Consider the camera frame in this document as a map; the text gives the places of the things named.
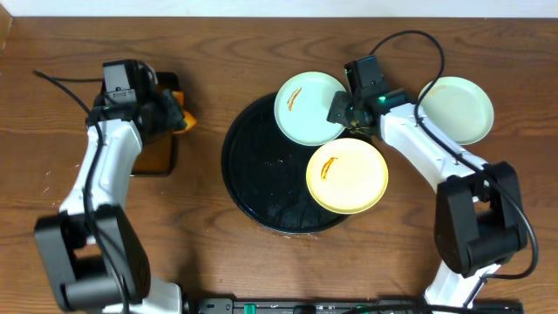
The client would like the orange green sponge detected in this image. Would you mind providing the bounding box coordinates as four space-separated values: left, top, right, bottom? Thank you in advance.
159 89 197 134

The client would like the light green plate top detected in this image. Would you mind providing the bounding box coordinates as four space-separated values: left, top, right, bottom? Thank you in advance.
274 72 345 146

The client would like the light green plate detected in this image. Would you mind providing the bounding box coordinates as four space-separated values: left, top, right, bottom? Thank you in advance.
274 72 345 146
420 77 494 145

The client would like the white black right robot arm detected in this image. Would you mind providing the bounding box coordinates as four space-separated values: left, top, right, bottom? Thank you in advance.
327 90 533 309

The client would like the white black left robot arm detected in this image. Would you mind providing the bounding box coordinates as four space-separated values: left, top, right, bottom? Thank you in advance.
34 119 184 313

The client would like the black rectangular water tray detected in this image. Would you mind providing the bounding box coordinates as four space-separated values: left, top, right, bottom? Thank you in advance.
99 71 180 178

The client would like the round black tray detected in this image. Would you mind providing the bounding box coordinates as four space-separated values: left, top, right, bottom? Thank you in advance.
221 92 348 234

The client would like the yellow plate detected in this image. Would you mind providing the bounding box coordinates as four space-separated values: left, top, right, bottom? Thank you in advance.
305 138 389 215

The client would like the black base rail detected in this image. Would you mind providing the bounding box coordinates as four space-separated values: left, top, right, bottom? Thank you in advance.
191 297 524 314

